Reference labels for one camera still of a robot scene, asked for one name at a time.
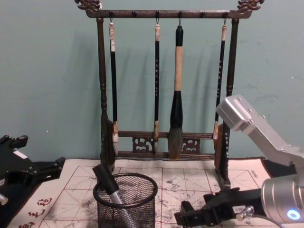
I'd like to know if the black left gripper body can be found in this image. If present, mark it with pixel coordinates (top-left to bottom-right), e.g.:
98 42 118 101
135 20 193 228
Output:
0 142 39 191

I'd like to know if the thin black calligraphy brush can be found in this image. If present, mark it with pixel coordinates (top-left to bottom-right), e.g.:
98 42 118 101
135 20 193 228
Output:
152 23 162 154
212 23 228 147

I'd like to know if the thin brush with white label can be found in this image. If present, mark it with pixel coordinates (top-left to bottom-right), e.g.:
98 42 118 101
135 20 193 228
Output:
108 22 120 158

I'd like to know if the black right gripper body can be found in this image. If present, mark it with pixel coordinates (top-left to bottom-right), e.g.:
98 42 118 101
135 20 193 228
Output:
206 188 263 223

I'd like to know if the large brush with tan handle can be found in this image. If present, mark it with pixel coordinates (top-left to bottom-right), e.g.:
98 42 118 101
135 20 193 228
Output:
168 24 185 160

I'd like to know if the white gridded calligraphy felt mat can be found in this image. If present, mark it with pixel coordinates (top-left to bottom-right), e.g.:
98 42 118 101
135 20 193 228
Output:
7 156 272 228

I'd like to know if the silver marker with black cap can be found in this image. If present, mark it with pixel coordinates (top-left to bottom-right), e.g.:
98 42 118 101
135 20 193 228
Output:
92 163 134 228

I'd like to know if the dark carved wooden brush rack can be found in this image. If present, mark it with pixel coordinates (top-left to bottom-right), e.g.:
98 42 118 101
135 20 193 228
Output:
75 0 266 190

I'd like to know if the right gripper cable, silver plug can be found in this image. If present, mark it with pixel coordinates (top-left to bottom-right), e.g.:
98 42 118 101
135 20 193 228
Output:
236 205 270 219

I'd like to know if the black wire mesh pen cup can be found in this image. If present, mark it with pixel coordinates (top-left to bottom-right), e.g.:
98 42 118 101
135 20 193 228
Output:
93 172 159 228

